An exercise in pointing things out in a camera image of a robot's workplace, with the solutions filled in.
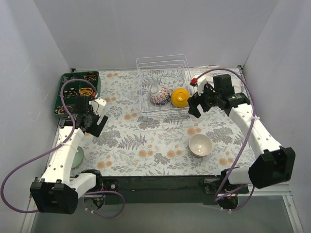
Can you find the green compartment organizer tray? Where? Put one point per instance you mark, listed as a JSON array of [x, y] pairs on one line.
[[71, 90]]

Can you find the aluminium frame rail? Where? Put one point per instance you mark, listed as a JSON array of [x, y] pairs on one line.
[[176, 205]]

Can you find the blue triangle patterned bowl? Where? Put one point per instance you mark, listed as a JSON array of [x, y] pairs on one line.
[[159, 95]]

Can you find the yellow rubber bands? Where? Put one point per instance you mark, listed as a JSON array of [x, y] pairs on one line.
[[86, 92]]

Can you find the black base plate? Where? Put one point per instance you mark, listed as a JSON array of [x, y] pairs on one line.
[[167, 189]]

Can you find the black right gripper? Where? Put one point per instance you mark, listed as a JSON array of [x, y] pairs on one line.
[[197, 102]]

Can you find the white folded cloth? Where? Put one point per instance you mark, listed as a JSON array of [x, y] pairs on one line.
[[219, 78]]

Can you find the white bowl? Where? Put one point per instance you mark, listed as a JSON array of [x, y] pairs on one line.
[[200, 145]]

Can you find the light green flower bowl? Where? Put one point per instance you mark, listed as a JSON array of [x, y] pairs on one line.
[[78, 158]]

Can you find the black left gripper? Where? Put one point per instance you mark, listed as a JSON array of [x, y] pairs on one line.
[[97, 125]]

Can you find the floral patterned table mat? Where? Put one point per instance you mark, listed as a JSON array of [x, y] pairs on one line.
[[131, 145]]

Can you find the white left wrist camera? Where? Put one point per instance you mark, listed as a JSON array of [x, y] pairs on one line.
[[98, 105]]

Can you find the yellow bowl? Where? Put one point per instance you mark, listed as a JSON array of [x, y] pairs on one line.
[[179, 98]]

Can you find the white wire dish rack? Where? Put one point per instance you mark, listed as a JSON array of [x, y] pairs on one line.
[[170, 72]]

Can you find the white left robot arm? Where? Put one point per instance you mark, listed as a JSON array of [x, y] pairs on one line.
[[55, 192]]

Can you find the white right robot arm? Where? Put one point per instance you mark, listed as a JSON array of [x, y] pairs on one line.
[[273, 163]]

